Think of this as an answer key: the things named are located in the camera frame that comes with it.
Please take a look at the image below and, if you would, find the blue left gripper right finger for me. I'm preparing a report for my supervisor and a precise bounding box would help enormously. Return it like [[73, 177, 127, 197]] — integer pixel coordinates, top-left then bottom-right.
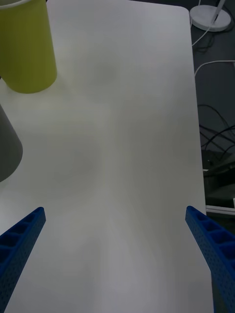
[[185, 205, 235, 313]]

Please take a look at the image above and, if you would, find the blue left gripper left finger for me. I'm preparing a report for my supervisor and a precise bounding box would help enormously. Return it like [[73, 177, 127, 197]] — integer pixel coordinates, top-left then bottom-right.
[[0, 206, 47, 313]]

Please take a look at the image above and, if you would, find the dark grey machine base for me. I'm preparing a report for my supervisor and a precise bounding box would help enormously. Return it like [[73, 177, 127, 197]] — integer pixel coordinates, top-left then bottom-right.
[[202, 149, 235, 217]]

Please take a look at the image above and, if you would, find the grey plastic bin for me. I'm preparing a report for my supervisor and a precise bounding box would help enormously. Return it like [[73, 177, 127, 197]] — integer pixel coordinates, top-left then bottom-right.
[[0, 104, 24, 183]]

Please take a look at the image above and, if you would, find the yellow-green plastic bin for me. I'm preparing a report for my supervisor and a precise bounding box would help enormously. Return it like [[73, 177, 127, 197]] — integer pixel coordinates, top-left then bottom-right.
[[0, 0, 58, 94]]

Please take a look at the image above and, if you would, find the white round stand with pole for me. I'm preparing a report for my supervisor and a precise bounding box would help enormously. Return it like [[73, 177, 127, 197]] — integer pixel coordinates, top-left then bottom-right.
[[189, 0, 232, 32]]

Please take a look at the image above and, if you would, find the black cable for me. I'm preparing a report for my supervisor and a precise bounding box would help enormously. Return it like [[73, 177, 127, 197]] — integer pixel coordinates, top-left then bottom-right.
[[197, 104, 235, 137], [200, 125, 235, 153]]

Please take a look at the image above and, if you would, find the white cable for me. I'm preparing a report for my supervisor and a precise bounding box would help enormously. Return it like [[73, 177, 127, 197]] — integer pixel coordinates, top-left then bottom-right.
[[191, 23, 212, 47], [194, 60, 235, 75]]

